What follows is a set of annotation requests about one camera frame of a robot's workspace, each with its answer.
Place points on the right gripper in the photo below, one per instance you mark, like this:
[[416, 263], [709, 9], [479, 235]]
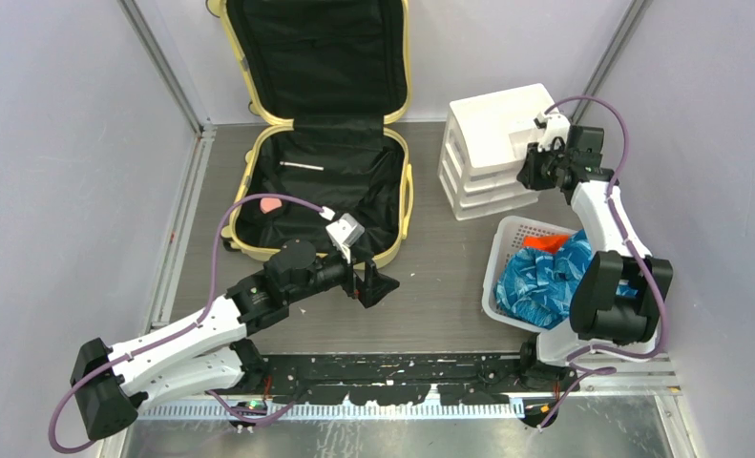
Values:
[[530, 176]]

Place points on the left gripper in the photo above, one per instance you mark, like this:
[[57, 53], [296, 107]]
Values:
[[373, 286]]

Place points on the white divided organizer tray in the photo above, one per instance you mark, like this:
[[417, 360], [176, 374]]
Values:
[[484, 147]]

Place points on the white perforated plastic basket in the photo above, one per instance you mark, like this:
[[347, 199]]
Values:
[[508, 240]]

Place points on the orange garment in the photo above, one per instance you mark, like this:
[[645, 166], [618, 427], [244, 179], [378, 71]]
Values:
[[549, 244]]

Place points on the blue patterned garment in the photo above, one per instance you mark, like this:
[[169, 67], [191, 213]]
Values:
[[537, 287]]

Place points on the clear bottle pink cap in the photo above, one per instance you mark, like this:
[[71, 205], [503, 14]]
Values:
[[271, 206]]

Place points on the yellow hard-shell suitcase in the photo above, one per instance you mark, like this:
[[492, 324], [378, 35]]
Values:
[[328, 78]]

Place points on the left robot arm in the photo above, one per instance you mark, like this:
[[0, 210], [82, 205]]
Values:
[[210, 349]]

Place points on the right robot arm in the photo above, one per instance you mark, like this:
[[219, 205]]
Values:
[[619, 303]]

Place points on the silver pen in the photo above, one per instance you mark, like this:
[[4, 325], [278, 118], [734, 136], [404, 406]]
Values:
[[301, 166]]

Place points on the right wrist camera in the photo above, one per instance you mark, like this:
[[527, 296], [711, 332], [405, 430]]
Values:
[[550, 128]]

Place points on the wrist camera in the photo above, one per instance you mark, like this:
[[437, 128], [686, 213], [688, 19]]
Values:
[[550, 128], [343, 230]]

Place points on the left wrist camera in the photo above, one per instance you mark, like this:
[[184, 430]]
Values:
[[343, 230]]

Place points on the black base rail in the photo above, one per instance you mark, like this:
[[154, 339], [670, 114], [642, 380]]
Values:
[[396, 379]]

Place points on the slotted metal cable duct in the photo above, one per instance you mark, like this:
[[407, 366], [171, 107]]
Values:
[[205, 410]]

